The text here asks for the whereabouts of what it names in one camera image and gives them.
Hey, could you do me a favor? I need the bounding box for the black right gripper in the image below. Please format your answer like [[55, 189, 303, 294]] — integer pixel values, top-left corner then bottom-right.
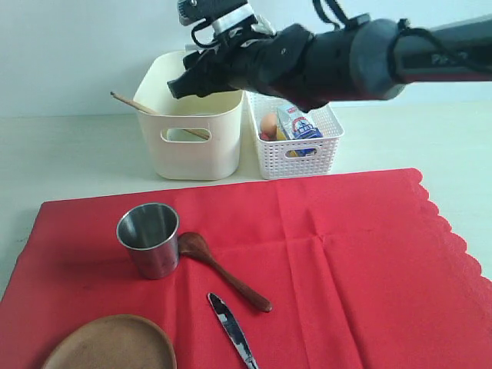
[[167, 34, 274, 99]]

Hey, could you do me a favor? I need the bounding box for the brown egg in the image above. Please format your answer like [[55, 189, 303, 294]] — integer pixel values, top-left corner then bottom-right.
[[260, 112, 277, 141]]

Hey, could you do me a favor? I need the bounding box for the yellow lemon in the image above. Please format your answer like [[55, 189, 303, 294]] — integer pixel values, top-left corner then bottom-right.
[[276, 127, 289, 141]]

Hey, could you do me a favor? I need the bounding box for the white red milk carton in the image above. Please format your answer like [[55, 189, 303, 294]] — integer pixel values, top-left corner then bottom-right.
[[276, 105, 323, 140]]

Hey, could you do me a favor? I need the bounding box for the wooden chopstick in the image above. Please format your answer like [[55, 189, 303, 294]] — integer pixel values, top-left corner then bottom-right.
[[109, 91, 210, 140]]

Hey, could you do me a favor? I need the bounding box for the stainless steel cup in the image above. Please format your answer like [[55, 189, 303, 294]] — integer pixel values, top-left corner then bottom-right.
[[116, 202, 180, 280]]

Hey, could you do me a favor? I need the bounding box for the dark wooden spoon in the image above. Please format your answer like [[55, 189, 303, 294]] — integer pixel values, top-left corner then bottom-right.
[[178, 232, 273, 313]]

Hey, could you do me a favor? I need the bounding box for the steel table knife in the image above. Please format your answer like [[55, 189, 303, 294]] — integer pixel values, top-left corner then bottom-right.
[[207, 293, 259, 369]]

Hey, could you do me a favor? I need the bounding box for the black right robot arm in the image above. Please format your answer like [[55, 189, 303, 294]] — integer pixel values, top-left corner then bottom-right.
[[168, 16, 491, 112]]

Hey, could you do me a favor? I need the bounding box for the cream plastic storage bin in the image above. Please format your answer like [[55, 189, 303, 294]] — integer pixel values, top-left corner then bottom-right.
[[133, 51, 244, 181]]

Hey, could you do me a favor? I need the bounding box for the white perforated plastic basket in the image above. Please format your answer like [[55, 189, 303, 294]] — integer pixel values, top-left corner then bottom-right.
[[244, 91, 344, 180]]

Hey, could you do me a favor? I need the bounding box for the red tablecloth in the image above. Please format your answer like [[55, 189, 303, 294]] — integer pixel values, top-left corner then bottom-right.
[[1, 169, 491, 368]]

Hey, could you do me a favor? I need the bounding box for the brown wooden plate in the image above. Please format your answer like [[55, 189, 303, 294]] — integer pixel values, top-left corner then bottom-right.
[[42, 314, 177, 368]]

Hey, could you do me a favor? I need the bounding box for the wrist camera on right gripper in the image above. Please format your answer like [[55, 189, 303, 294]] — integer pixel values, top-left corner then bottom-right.
[[177, 0, 277, 49]]

